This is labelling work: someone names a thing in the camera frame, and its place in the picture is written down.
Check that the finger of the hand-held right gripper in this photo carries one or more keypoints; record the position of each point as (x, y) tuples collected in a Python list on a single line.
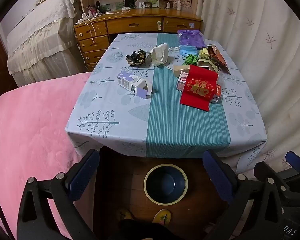
[(263, 169), (297, 159)]

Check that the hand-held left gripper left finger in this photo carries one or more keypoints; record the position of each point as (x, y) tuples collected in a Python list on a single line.
[(85, 172)]

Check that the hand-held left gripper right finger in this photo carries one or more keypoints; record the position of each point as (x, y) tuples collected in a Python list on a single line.
[(218, 175)]

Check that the blue bin with cream rim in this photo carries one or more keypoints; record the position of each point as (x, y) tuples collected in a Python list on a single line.
[(165, 183)]

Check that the red envelope with gold print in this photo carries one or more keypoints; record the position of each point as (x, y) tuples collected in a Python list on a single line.
[(197, 91)]

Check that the red cartoon box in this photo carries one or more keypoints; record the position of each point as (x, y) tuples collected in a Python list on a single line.
[(182, 83)]

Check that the yellow paper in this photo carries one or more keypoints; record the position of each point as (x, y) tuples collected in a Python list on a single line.
[(203, 53)]

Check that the blue face mask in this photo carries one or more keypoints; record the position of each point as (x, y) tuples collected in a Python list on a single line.
[(188, 50)]

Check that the yellow slipper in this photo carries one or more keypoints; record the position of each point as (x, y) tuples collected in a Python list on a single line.
[(126, 214), (162, 216)]

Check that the pink blanket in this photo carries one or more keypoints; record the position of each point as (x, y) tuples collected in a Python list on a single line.
[(32, 130)]

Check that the person's leg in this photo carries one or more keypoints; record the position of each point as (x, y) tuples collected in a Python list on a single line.
[(140, 230)]

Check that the purple and white carton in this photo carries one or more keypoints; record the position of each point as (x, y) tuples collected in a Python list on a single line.
[(130, 80)]

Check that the small beige box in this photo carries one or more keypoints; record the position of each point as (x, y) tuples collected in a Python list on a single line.
[(181, 70)]

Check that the green and cream box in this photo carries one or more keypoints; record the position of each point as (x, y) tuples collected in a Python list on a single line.
[(210, 63)]

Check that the brown snack wrapper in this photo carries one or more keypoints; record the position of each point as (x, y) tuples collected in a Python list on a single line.
[(218, 56)]

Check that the white leaf pattern curtain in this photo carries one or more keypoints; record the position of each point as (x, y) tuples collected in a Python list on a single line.
[(252, 45)]

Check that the black crumpled paper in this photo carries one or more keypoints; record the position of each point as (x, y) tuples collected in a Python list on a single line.
[(137, 58)]

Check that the white crumpled paper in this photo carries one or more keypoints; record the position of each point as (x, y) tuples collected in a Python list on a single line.
[(158, 53)]

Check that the purple plastic package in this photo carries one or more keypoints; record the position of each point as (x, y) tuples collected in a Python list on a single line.
[(190, 38)]

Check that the lace covered furniture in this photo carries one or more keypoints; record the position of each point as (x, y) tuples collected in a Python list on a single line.
[(40, 37)]

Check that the white power strip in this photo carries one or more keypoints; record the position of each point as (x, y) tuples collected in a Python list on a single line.
[(83, 19)]

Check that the wooden desk with drawers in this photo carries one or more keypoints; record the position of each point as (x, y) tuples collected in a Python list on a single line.
[(130, 25)]

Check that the black photo frame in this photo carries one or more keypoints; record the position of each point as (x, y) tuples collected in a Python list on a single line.
[(129, 2)]

